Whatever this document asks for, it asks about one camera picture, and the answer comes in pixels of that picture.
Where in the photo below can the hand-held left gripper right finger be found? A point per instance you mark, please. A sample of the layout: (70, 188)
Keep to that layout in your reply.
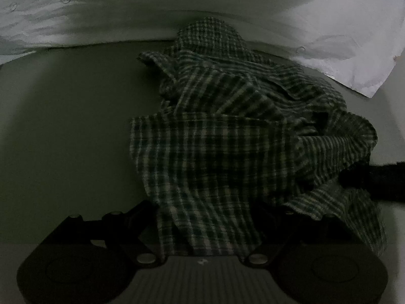
(272, 248)

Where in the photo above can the checked shirt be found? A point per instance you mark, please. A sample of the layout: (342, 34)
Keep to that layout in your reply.
(227, 139)

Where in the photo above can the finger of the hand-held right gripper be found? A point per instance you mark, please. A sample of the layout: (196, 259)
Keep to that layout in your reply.
(354, 179)

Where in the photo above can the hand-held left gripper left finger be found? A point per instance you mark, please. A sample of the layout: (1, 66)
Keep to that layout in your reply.
(145, 212)

